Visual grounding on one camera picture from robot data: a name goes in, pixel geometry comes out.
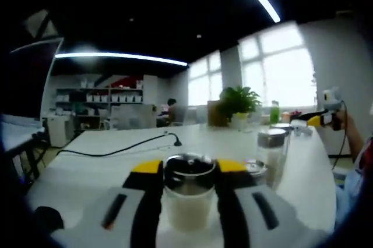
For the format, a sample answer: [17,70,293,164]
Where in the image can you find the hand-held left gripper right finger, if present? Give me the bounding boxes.
[214,158,336,248]

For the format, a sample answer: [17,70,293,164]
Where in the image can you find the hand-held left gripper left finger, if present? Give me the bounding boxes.
[49,159,164,248]

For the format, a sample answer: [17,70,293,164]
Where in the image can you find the tall seasoning bottle brown contents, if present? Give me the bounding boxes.
[256,129,291,189]

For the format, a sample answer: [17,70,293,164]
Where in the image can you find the short seasoning bottle white contents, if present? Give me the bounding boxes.
[244,159,268,176]

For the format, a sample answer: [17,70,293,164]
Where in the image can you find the short seasoning bottle beige contents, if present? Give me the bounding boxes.
[162,152,218,232]

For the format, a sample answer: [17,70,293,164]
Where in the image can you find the green drink bottle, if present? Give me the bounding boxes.
[268,100,281,125]

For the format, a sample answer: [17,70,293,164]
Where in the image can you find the person's right hand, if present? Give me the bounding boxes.
[339,109,355,132]

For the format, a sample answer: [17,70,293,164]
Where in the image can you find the black computer mouse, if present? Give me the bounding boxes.
[34,206,64,236]

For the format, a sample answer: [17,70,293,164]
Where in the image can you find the large window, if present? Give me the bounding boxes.
[237,20,317,108]

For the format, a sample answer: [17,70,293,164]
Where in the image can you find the green potted plant white pot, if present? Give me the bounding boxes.
[218,85,263,129]

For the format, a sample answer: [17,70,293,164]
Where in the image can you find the brown paper bag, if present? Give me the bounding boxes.
[206,100,230,128]

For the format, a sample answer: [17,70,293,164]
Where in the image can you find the white low cabinet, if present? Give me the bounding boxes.
[46,114,73,147]

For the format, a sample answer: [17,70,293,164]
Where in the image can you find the narrow window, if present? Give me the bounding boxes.
[188,51,223,107]

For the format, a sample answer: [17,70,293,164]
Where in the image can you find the grey mesh office chair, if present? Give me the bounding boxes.
[110,104,154,131]

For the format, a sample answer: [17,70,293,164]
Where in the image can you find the white office chair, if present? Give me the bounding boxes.
[173,105,189,126]

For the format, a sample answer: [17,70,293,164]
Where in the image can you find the row of white storage boxes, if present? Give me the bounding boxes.
[87,94,143,103]

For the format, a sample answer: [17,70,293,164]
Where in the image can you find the white laptop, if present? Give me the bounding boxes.
[0,37,64,128]

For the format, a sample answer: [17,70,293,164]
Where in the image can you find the white ceiling air unit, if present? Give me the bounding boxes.
[23,9,59,40]

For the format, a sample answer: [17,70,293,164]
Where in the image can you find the black table cable with plug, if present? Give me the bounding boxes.
[55,132,183,158]

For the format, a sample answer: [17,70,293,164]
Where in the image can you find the wall shelf unit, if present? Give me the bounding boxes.
[55,86,144,131]

